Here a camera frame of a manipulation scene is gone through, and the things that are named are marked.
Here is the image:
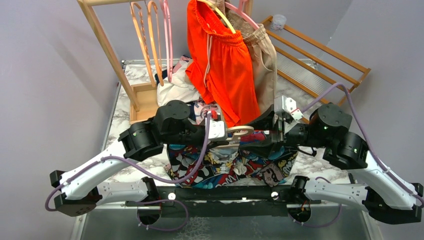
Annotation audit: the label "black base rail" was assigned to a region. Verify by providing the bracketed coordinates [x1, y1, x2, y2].
[125, 185, 301, 218]

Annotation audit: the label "beige shorts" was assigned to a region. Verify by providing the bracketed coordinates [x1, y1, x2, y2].
[215, 0, 277, 113]

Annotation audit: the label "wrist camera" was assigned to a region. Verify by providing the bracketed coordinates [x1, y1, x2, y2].
[206, 110, 228, 142]
[274, 95, 304, 124]

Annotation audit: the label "cream hanger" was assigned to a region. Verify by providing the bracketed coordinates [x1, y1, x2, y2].
[209, 125, 254, 149]

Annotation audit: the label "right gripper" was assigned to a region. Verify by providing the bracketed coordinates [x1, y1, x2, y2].
[239, 103, 330, 159]

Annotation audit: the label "orange shorts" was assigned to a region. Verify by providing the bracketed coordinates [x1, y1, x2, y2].
[185, 0, 261, 127]

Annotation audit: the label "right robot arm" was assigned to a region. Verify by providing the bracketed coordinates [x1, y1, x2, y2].
[240, 103, 424, 225]

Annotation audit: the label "pink hanger right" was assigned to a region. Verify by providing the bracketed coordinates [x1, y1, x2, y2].
[224, 0, 259, 30]

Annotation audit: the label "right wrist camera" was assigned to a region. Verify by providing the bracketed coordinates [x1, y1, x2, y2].
[274, 95, 304, 124]

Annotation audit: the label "orange hanger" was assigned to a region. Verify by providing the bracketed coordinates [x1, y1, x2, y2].
[128, 0, 165, 88]

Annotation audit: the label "clear plastic cup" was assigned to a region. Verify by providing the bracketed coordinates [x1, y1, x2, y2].
[270, 14, 287, 31]

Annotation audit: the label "pink white navy garment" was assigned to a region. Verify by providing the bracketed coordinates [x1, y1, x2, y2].
[156, 55, 221, 124]

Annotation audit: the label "comic print shorts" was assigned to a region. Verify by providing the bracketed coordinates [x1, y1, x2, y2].
[164, 144, 299, 189]

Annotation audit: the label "wooden slatted shelf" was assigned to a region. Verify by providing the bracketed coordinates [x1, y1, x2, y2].
[262, 16, 371, 108]

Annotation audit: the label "pink hanger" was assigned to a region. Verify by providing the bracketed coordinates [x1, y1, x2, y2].
[224, 0, 259, 30]
[160, 0, 174, 83]

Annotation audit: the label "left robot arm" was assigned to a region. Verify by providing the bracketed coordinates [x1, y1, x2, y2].
[45, 100, 228, 217]

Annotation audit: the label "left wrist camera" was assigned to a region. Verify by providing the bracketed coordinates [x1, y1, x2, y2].
[206, 110, 228, 142]

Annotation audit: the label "wooden clothes rack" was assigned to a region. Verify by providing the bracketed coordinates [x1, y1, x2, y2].
[76, 0, 254, 125]

